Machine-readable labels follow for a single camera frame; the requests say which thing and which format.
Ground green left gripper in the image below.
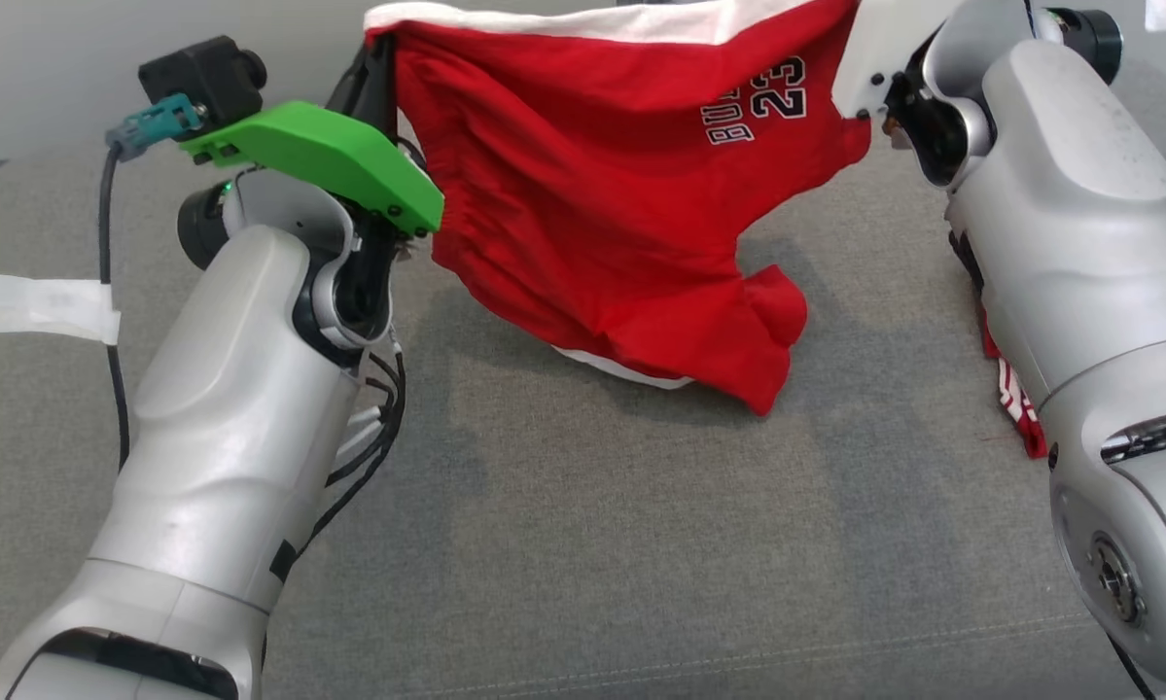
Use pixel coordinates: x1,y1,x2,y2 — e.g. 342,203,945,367
179,34,445,239

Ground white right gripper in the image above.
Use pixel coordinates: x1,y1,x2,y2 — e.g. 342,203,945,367
830,0,963,123

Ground red basketball shorts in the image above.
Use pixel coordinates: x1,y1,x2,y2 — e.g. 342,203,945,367
364,0,873,417

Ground red white basketball jersey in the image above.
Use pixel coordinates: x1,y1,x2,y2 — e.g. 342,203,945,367
976,241,1166,460

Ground white left cable tag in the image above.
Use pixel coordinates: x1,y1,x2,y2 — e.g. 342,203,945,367
0,273,122,343

